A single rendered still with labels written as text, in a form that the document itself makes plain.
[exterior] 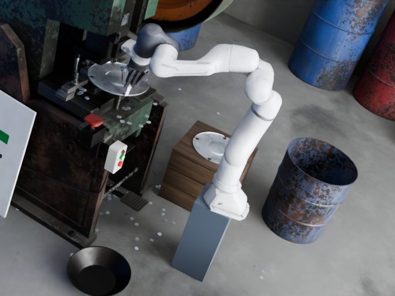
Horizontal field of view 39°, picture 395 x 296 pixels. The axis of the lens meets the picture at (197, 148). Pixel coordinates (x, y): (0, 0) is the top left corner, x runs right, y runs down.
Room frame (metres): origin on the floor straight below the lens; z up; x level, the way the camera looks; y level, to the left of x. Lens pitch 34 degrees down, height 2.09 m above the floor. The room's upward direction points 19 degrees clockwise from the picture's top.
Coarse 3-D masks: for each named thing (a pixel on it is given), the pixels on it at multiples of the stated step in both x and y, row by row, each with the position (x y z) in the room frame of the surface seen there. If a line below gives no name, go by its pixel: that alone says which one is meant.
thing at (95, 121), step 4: (88, 116) 1.90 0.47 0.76; (92, 116) 1.91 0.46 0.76; (96, 116) 1.92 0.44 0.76; (88, 120) 1.88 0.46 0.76; (92, 120) 1.88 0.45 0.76; (96, 120) 1.89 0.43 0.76; (100, 120) 1.90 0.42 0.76; (92, 124) 1.87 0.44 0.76; (96, 124) 1.87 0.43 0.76; (100, 124) 1.89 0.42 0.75; (92, 128) 1.89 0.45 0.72
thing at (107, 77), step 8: (96, 64) 2.30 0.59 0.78; (104, 64) 2.33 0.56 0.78; (120, 64) 2.38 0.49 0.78; (88, 72) 2.21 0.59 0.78; (96, 72) 2.23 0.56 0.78; (104, 72) 2.25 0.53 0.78; (112, 72) 2.27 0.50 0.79; (120, 72) 2.30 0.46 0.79; (128, 72) 2.33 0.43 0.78; (96, 80) 2.16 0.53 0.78; (104, 80) 2.18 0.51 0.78; (112, 80) 2.20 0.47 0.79; (120, 80) 2.22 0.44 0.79; (104, 88) 2.12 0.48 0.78; (112, 88) 2.14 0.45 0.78; (120, 88) 2.17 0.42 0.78; (136, 88) 2.22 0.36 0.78; (144, 88) 2.24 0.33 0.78
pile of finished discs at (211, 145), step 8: (200, 136) 2.67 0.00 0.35; (208, 136) 2.70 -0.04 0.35; (216, 136) 2.73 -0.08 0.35; (224, 136) 2.75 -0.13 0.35; (200, 144) 2.59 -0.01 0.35; (208, 144) 2.61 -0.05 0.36; (216, 144) 2.64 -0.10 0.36; (224, 144) 2.67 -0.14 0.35; (200, 152) 2.52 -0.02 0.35; (208, 152) 2.54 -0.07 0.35; (216, 152) 2.56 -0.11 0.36; (216, 160) 2.49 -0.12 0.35
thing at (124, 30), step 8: (128, 0) 2.26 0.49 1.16; (128, 8) 2.28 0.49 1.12; (128, 16) 2.29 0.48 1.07; (128, 24) 2.31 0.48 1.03; (88, 32) 2.22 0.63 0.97; (120, 32) 2.26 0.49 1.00; (128, 32) 2.32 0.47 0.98; (88, 40) 2.22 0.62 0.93; (96, 40) 2.21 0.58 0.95; (104, 40) 2.20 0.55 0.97; (120, 40) 2.24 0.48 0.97; (88, 48) 2.22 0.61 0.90; (96, 48) 2.20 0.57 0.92; (104, 48) 2.19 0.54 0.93; (112, 48) 2.21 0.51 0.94; (120, 48) 2.22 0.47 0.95; (104, 56) 2.19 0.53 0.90; (112, 56) 2.21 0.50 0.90; (120, 56) 2.24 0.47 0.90
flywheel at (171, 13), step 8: (160, 0) 2.62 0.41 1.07; (168, 0) 2.60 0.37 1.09; (176, 0) 2.59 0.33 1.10; (184, 0) 2.58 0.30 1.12; (192, 0) 2.54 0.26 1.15; (200, 0) 2.52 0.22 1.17; (208, 0) 2.51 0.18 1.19; (216, 0) 2.57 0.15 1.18; (160, 8) 2.57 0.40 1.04; (168, 8) 2.57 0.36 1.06; (176, 8) 2.55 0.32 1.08; (184, 8) 2.54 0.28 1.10; (192, 8) 2.53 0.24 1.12; (200, 8) 2.52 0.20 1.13; (152, 16) 2.58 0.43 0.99; (160, 16) 2.57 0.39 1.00; (168, 16) 2.56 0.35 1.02; (176, 16) 2.55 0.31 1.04; (184, 16) 2.54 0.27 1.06
